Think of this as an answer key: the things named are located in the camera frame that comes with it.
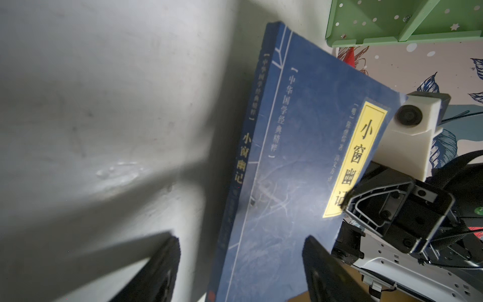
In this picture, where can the green wooden shelf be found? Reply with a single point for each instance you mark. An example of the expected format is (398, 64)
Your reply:
(388, 22)

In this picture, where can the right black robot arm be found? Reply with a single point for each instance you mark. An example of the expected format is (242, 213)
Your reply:
(450, 268)

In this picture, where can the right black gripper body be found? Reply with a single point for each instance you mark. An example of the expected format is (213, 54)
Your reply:
(424, 208)

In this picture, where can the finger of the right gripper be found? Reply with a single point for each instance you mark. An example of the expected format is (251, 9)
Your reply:
(376, 200)
(347, 245)

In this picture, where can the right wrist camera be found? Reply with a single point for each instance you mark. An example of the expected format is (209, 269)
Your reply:
(407, 141)

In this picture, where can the red Chuba chips bag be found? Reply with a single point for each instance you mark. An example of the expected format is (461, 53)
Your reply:
(355, 57)

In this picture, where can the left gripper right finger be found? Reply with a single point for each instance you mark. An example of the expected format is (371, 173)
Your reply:
(326, 279)

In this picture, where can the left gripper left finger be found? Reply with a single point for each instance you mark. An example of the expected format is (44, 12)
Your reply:
(155, 282)

